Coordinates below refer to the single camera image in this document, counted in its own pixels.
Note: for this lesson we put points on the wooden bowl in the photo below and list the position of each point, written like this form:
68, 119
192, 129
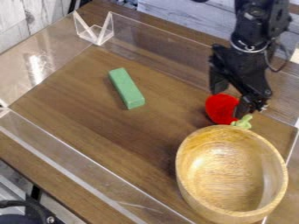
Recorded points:
232, 174

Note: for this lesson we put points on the green rectangular block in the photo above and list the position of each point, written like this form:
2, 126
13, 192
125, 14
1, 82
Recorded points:
128, 89

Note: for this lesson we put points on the red plush strawberry toy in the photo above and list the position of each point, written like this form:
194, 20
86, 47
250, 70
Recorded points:
220, 109

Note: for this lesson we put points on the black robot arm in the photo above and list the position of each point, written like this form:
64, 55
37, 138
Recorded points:
262, 20

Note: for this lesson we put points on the clear acrylic tray wall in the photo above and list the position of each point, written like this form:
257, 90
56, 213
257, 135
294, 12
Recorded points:
102, 158

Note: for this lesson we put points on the clear acrylic corner bracket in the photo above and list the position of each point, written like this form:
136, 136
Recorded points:
96, 34

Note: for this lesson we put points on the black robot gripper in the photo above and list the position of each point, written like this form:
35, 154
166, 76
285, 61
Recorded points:
242, 70

